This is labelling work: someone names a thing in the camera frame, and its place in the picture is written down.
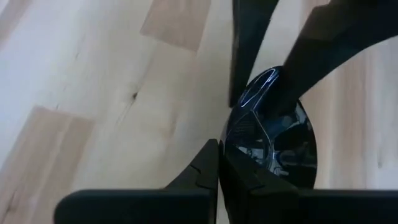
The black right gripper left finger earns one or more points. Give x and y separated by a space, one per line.
140 207

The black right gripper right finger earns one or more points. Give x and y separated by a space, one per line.
280 207

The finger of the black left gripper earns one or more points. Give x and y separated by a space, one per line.
248 37
326 46

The black leaf-shaped mini plate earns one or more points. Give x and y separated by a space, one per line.
289 146

